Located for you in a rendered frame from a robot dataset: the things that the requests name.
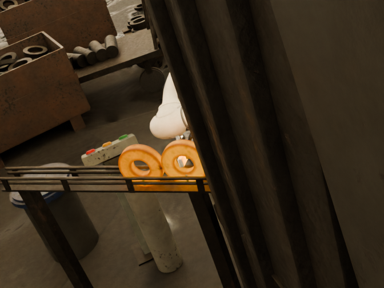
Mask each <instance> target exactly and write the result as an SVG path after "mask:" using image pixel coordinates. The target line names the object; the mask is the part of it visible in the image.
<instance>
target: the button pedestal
mask: <svg viewBox="0 0 384 288"><path fill-rule="evenodd" d="M127 137H128V138H126V139H124V140H122V141H121V139H120V140H119V139H118V140H116V141H113V142H112V143H111V144H112V145H110V146H108V147H106V148H104V147H103V146H102V147H100V148H97V149H95V152H94V153H93V152H92V154H90V155H88V154H84V155H82V156H81V157H82V162H83V164H84V166H95V165H98V164H100V163H103V165H104V166H118V160H119V157H120V155H121V154H122V152H123V151H124V149H125V148H127V147H128V146H131V145H135V144H139V143H138V141H137V139H136V137H135V135H134V134H129V135H128V136H127ZM105 170H119V169H105ZM119 175H120V174H108V176H109V177H118V176H119ZM116 194H117V196H118V198H119V200H120V202H121V204H122V207H123V209H124V211H125V213H126V215H127V217H128V219H129V222H130V224H131V226H132V228H133V230H134V232H135V235H136V237H137V239H138V241H139V242H137V243H135V244H133V245H131V248H132V250H133V253H134V255H135V258H136V260H137V262H138V265H139V266H140V265H142V264H144V263H146V262H149V261H151V260H153V259H154V258H153V256H152V254H151V251H150V249H149V247H148V245H147V243H146V240H145V238H144V236H143V234H142V232H141V229H140V227H139V225H138V222H137V220H136V218H135V216H134V214H133V212H132V209H131V207H130V205H129V203H128V201H127V199H126V196H125V194H124V193H116Z"/></svg>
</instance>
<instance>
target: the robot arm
mask: <svg viewBox="0 0 384 288"><path fill-rule="evenodd" d="M150 130H151V132H152V134H153V135H154V136H155V137H157V138H160V139H172V138H176V140H179V139H186V140H190V141H193V138H192V136H191V133H190V130H189V127H188V124H187V121H186V118H185V115H184V113H183V110H182V106H181V103H180V101H179V100H178V96H177V92H176V89H175V86H174V83H173V80H172V78H171V75H170V73H169V75H168V77H167V80H166V83H165V86H164V90H163V101H162V104H161V105H160V106H159V108H158V112H157V115H156V116H154V117H153V118H152V120H151V122H150ZM188 159H189V158H188V157H184V156H180V157H178V160H177V161H178V164H179V167H184V166H185V164H186V162H187V160H188Z"/></svg>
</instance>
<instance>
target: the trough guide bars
mask: <svg viewBox="0 0 384 288"><path fill-rule="evenodd" d="M136 167H137V168H138V169H150V168H149V166H148V165H141V166H136ZM81 169H119V167H118V166H32V167H5V170H12V171H8V172H7V174H14V176H15V177H0V180H1V181H0V185H3V186H4V188H5V190H6V192H11V187H10V185H62V186H63V188H64V190H65V192H66V193H70V192H71V191H70V187H69V185H127V188H128V191H129V193H135V188H134V185H197V188H198V192H199V193H203V194H205V187H204V185H208V182H207V181H203V180H207V179H206V176H194V177H79V176H78V174H121V172H120V170H81ZM18 170H70V171H18ZM76 170H81V171H76ZM20 174H72V177H21V176H20ZM7 180H61V181H7ZM67 180H125V181H67ZM132 180H196V181H132Z"/></svg>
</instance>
